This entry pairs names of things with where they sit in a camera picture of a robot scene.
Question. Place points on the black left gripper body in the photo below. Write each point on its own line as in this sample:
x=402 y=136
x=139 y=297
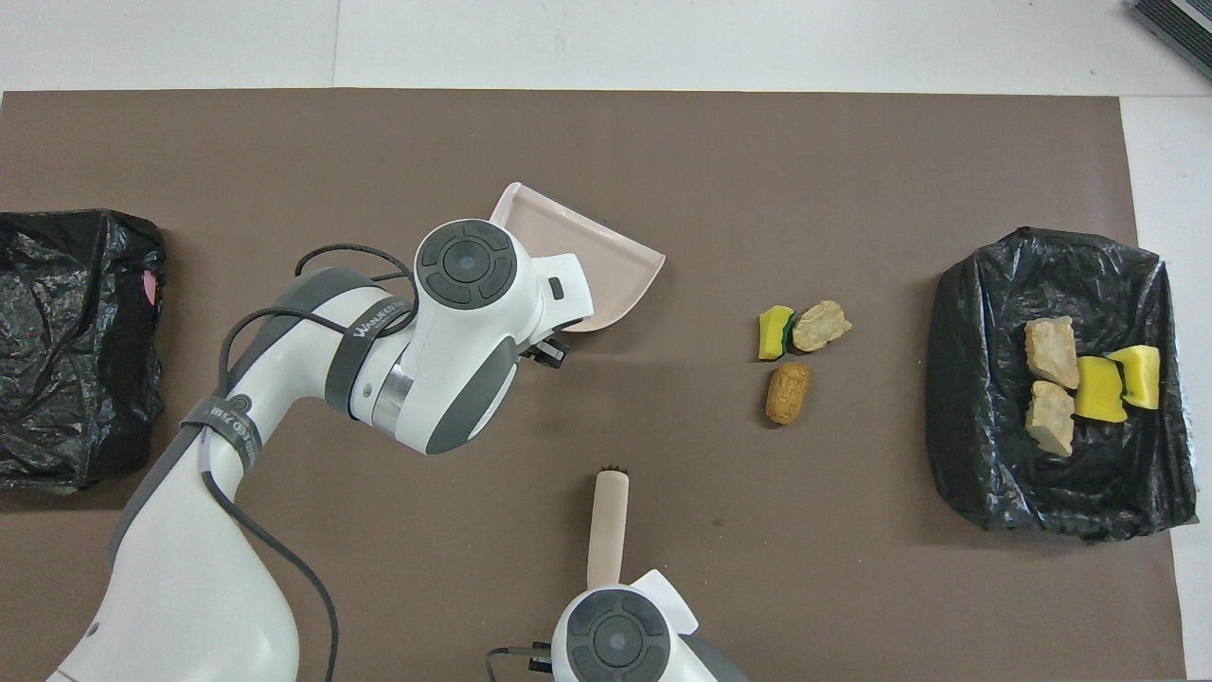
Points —
x=549 y=352

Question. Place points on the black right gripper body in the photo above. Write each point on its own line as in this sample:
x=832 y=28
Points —
x=542 y=656

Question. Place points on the beige plastic dustpan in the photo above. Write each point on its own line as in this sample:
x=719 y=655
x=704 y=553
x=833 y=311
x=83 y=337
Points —
x=597 y=275

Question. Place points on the beige hand brush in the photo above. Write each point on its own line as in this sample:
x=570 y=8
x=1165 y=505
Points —
x=608 y=530

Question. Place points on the small yellow green sponge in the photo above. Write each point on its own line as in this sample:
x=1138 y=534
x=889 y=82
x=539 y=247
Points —
x=775 y=332

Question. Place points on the brown bread roll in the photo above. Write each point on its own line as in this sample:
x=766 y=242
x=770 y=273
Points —
x=788 y=393

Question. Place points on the small beige chunk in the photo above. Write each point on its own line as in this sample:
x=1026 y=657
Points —
x=819 y=325

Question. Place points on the orange striped foam chunk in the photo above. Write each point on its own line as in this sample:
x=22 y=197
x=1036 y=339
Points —
x=1051 y=352

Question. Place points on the beige foam chunk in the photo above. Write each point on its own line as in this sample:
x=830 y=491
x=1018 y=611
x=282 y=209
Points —
x=1049 y=421

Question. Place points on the notched yellow sponge piece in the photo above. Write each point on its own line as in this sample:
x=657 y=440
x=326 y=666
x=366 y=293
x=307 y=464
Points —
x=1141 y=374

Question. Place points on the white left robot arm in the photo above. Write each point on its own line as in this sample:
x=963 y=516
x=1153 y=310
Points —
x=189 y=587

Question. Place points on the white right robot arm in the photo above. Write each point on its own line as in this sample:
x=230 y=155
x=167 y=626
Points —
x=615 y=644

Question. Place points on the black bag lined bin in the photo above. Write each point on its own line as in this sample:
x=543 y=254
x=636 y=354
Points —
x=985 y=426

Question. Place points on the black bag bin pink spot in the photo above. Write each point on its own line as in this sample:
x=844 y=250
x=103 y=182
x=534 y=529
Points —
x=66 y=360

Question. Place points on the brown table mat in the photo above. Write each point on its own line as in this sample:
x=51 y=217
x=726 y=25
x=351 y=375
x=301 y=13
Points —
x=757 y=568

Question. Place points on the dark grey ribbed object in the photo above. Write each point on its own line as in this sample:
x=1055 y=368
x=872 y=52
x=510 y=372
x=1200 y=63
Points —
x=1179 y=28

